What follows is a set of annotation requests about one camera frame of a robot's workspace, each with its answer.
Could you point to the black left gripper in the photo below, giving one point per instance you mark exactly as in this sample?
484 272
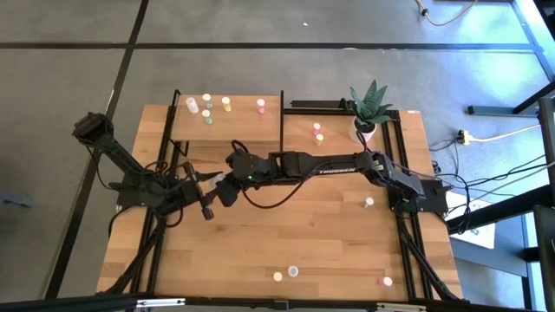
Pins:
188 195

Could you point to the black beam with silver brackets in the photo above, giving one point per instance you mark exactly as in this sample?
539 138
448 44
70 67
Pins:
260 303

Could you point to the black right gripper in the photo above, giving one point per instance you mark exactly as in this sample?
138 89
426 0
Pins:
227 193

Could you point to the small dark floor object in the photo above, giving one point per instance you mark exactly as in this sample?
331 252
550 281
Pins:
15 203

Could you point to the grey metal floor bar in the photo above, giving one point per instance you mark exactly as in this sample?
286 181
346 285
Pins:
503 111

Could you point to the white paper sheet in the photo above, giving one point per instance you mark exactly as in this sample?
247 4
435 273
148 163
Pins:
481 234

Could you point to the green succulent in white pot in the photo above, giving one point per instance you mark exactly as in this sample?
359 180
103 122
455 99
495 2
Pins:
368 108

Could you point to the black aluminium frame crossbar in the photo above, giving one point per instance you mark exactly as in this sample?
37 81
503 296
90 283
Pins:
316 111

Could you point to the wooden shelf with black frame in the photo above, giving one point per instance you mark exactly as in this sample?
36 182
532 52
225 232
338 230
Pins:
243 128

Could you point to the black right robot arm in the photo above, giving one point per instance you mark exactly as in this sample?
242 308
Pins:
338 167

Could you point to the white power strip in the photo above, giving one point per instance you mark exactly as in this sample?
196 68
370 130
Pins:
464 138

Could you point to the yellow medicine bottle white cap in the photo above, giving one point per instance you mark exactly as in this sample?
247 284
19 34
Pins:
277 276
319 138

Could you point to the black desk frame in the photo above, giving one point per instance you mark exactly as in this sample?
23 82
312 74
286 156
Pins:
498 209

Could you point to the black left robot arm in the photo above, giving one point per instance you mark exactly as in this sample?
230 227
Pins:
93 128

